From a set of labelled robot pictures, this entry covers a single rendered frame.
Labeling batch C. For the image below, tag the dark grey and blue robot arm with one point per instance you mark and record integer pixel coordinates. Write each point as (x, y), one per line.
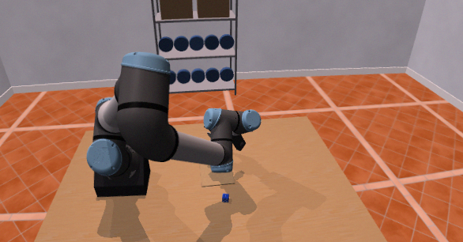
(137, 115)

